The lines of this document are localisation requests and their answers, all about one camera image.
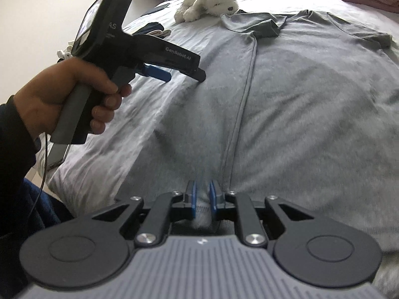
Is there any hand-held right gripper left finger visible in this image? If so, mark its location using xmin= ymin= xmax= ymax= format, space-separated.
xmin=92 ymin=180 xmax=198 ymax=246

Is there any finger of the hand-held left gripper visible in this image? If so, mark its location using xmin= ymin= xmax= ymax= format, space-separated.
xmin=137 ymin=64 xmax=173 ymax=82
xmin=189 ymin=67 xmax=207 ymax=83

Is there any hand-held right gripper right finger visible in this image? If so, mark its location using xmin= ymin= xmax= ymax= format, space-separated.
xmin=209 ymin=179 xmax=315 ymax=246

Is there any grey t-shirt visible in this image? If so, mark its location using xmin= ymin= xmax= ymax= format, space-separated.
xmin=187 ymin=10 xmax=399 ymax=256

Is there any person's left forearm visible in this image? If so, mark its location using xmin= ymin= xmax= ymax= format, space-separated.
xmin=0 ymin=95 xmax=42 ymax=187

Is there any person's left hand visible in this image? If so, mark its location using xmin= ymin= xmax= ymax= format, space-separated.
xmin=14 ymin=57 xmax=133 ymax=141

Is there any black folded garment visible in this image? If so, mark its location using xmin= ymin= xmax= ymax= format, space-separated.
xmin=137 ymin=22 xmax=163 ymax=33

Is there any dark tablet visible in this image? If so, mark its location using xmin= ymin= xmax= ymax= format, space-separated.
xmin=142 ymin=2 xmax=171 ymax=17

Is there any bed with grey sheet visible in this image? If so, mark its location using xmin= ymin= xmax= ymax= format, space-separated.
xmin=40 ymin=0 xmax=399 ymax=299

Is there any person's dark blue clothing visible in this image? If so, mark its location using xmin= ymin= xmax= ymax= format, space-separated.
xmin=0 ymin=162 xmax=74 ymax=299

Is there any thin black cable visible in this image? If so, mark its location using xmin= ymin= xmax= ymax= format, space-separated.
xmin=29 ymin=132 xmax=50 ymax=215

